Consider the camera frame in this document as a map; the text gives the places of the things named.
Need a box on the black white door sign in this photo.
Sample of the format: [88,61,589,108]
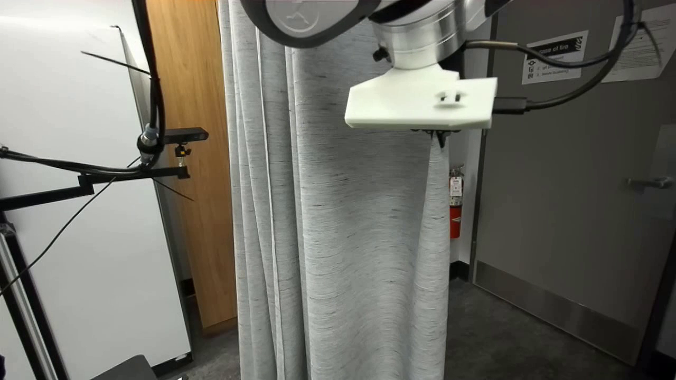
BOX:
[521,29,591,87]

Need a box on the metal tripod leg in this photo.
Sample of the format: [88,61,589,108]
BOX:
[0,213,72,380]

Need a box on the thin black stand cable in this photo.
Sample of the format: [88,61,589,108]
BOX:
[0,156,144,298]

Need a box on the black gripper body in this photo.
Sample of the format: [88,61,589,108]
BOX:
[411,126,461,149]

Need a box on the red fire extinguisher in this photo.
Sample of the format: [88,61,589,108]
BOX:
[447,164,467,242]

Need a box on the black looping arm cable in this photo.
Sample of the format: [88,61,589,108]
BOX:
[461,0,636,72]

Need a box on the wooden door panel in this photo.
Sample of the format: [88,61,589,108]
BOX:
[147,0,239,333]

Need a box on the grey woven fabric curtain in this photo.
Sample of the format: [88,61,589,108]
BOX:
[217,0,455,380]

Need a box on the large white board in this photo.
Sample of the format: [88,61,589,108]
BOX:
[0,0,194,380]

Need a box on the black USB camera cable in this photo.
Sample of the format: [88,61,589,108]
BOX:
[492,18,644,115]

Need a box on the black camera stand boom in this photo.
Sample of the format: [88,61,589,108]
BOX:
[0,143,193,210]

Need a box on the grey metal door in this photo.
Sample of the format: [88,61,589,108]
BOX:
[470,0,676,364]

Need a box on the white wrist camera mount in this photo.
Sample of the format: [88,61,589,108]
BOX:
[343,61,500,133]

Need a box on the white paper notice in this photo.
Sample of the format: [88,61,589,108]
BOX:
[600,1,676,85]

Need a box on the silver door kick plate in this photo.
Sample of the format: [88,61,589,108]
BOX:
[474,260,644,364]

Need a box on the black vertical stand pole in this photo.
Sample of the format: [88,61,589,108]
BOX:
[130,0,169,169]

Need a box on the small black camera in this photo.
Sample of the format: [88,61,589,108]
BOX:
[164,125,211,146]

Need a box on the silver door handle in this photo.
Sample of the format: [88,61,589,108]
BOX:
[624,173,676,194]

